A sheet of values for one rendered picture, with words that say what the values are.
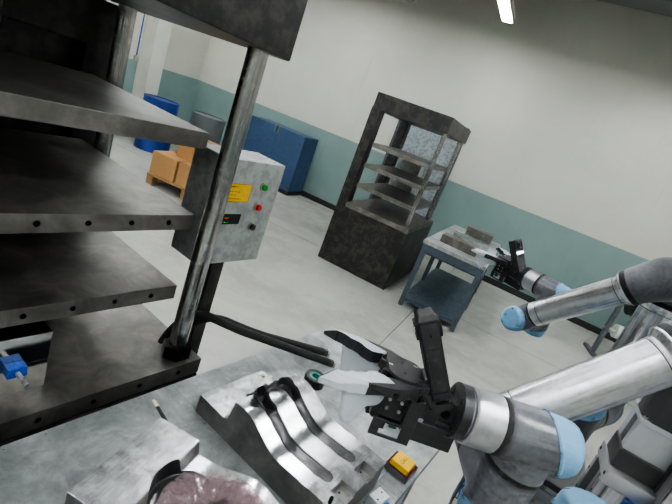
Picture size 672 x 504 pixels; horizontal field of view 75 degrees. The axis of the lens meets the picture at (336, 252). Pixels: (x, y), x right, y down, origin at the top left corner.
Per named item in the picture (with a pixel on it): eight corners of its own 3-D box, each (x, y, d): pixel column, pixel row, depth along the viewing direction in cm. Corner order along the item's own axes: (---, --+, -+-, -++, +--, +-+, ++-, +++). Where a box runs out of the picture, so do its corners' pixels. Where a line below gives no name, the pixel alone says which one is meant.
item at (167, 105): (176, 156, 778) (187, 107, 751) (149, 154, 725) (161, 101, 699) (152, 144, 797) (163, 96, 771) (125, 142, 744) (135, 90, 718)
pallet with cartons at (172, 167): (251, 210, 629) (266, 161, 607) (220, 217, 552) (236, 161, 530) (183, 179, 653) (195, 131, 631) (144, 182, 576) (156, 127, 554)
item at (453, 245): (476, 293, 636) (504, 237, 609) (454, 333, 465) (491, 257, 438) (432, 272, 659) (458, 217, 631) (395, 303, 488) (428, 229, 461)
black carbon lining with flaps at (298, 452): (356, 462, 121) (368, 436, 118) (322, 493, 108) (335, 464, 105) (270, 388, 138) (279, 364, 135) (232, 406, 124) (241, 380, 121)
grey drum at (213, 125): (214, 166, 810) (226, 119, 784) (213, 173, 757) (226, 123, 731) (181, 156, 791) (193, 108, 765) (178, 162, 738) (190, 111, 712)
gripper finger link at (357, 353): (313, 360, 63) (362, 395, 58) (326, 324, 62) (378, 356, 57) (325, 357, 66) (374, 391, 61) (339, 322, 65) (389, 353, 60)
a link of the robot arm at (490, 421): (516, 413, 52) (493, 381, 60) (480, 400, 52) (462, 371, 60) (491, 466, 53) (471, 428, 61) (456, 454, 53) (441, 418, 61)
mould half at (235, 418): (374, 485, 125) (392, 449, 121) (322, 540, 103) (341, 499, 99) (258, 383, 149) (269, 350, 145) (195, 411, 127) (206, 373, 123)
